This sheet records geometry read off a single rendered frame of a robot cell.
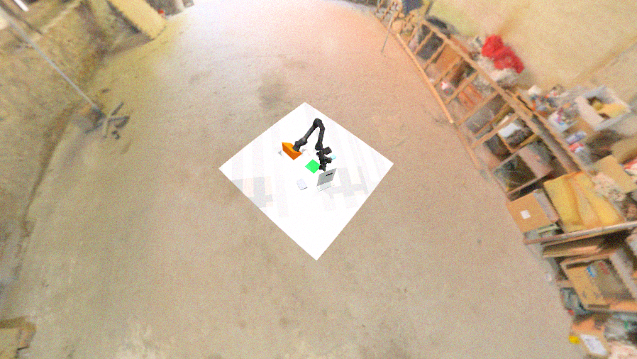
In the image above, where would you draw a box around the green flat square patch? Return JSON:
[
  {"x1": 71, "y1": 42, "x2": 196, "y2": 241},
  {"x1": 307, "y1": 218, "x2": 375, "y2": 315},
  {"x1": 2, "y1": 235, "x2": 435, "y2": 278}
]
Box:
[{"x1": 305, "y1": 159, "x2": 320, "y2": 173}]

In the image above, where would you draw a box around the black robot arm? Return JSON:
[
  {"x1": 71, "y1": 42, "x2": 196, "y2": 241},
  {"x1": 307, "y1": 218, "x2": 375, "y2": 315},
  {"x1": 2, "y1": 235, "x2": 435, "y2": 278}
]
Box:
[{"x1": 291, "y1": 118, "x2": 332, "y2": 164}]

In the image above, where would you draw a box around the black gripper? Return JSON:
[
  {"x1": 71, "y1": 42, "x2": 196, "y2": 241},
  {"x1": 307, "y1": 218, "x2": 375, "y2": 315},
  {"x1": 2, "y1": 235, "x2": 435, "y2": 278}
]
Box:
[{"x1": 318, "y1": 155, "x2": 328, "y2": 171}]

